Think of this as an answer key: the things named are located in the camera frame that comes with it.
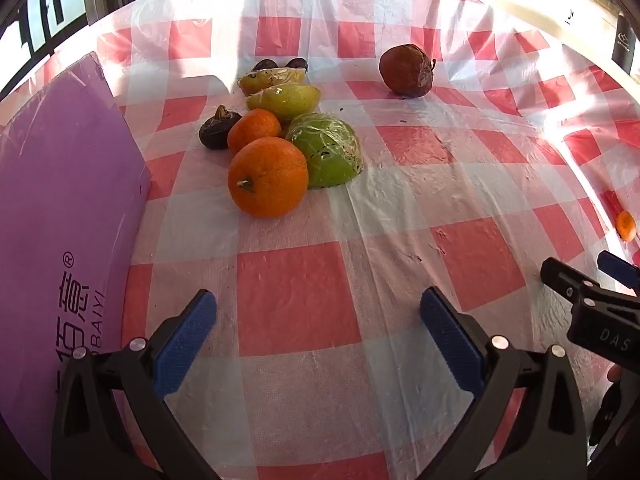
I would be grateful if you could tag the small orange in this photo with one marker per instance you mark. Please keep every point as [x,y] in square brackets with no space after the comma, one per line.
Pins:
[252,127]

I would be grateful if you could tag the black container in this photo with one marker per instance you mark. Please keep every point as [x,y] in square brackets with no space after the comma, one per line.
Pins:
[624,42]

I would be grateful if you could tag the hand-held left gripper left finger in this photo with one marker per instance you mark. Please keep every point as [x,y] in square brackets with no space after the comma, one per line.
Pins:
[185,340]

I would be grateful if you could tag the shrivelled red-brown fruit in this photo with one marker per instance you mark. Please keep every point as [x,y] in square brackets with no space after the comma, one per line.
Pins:
[405,70]

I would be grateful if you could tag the plastic-wrapped green half fruit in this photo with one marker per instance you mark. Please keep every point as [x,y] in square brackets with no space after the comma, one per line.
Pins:
[325,155]

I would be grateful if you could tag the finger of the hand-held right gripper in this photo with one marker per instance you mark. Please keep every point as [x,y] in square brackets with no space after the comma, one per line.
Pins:
[617,266]
[567,277]

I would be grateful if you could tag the plastic-wrapped yellow fruit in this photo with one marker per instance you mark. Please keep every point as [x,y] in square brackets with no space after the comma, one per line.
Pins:
[267,80]

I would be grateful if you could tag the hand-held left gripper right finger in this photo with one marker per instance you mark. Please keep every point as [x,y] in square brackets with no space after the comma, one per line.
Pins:
[450,345]

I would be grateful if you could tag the tiny tangerine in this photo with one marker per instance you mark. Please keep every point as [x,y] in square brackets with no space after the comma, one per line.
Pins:
[626,225]

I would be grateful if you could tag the large orange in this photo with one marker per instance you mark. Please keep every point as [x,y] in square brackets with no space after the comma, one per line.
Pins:
[270,177]

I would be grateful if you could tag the dark plum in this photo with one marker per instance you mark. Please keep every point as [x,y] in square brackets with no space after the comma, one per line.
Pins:
[297,64]
[264,65]

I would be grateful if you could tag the red white checkered tablecloth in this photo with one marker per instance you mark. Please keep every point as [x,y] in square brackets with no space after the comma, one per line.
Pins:
[300,300]

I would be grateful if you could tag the plastic-wrapped yellow-green pear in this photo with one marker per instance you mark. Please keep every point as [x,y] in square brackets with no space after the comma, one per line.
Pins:
[285,102]

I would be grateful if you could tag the purple cardboard box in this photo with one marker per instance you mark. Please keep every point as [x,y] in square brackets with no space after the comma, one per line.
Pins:
[60,260]

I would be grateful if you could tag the black window railing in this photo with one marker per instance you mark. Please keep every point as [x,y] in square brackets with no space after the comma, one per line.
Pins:
[47,20]

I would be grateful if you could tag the dark mangosteen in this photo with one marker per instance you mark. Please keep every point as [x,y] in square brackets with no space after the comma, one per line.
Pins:
[216,130]

